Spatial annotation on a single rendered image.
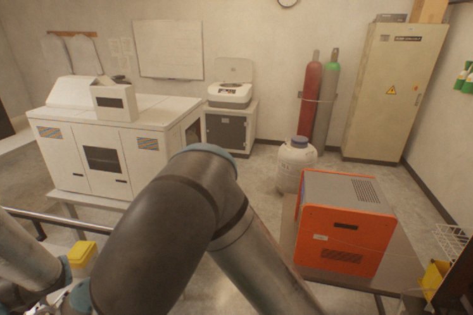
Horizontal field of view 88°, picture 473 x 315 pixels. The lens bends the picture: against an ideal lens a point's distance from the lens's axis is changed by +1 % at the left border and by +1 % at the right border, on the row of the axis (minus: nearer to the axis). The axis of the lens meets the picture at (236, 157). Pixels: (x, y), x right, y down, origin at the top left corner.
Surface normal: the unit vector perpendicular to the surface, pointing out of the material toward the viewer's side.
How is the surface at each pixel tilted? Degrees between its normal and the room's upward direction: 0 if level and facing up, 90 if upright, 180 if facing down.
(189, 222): 52
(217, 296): 0
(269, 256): 59
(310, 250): 90
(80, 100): 40
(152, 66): 90
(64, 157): 90
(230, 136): 90
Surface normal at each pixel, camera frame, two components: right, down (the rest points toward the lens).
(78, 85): -0.13, -0.37
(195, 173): 0.37, -0.78
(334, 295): 0.01, -0.88
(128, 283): -0.05, 0.04
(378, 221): -0.22, 0.46
